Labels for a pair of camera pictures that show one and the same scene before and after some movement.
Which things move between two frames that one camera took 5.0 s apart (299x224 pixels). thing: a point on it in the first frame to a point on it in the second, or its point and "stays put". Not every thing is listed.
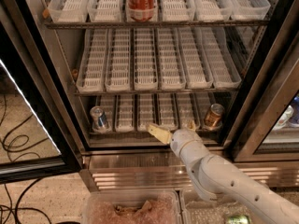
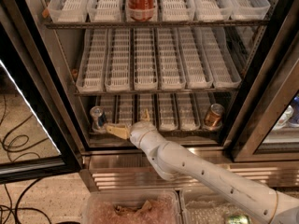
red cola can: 141,3 stays put
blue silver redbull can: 99,118 stays put
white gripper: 184,139 to 140,133
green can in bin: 239,219 stays put
